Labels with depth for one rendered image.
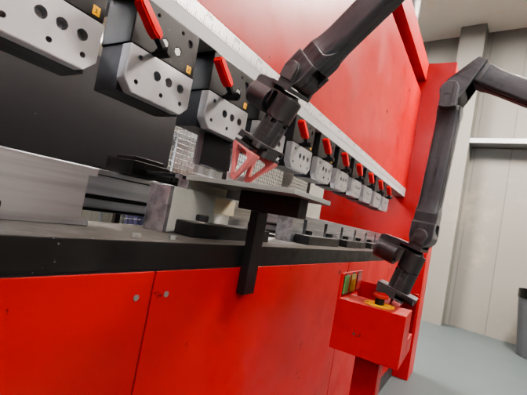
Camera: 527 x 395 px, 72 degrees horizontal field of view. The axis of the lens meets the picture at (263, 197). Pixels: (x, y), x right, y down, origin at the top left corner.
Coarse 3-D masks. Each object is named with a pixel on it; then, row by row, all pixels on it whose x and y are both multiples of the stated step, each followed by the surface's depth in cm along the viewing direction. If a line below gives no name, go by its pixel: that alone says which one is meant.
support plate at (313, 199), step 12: (192, 180) 78; (204, 180) 75; (216, 180) 73; (228, 180) 71; (240, 192) 90; (264, 192) 73; (276, 192) 67; (288, 192) 64; (300, 192) 66; (324, 204) 76
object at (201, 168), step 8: (200, 136) 82; (208, 136) 83; (200, 144) 82; (208, 144) 83; (216, 144) 86; (224, 144) 88; (200, 152) 82; (208, 152) 83; (216, 152) 86; (224, 152) 88; (200, 160) 82; (208, 160) 84; (216, 160) 86; (224, 160) 89; (200, 168) 83; (208, 168) 85; (216, 168) 87; (224, 168) 89; (208, 176) 86; (216, 176) 89
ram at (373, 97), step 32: (160, 0) 63; (224, 0) 77; (256, 0) 87; (288, 0) 99; (320, 0) 114; (352, 0) 137; (256, 32) 88; (288, 32) 101; (320, 32) 117; (384, 32) 176; (352, 64) 145; (384, 64) 182; (320, 96) 123; (352, 96) 150; (384, 96) 190; (416, 96) 259; (320, 128) 127; (352, 128) 154; (384, 128) 197; (384, 160) 206
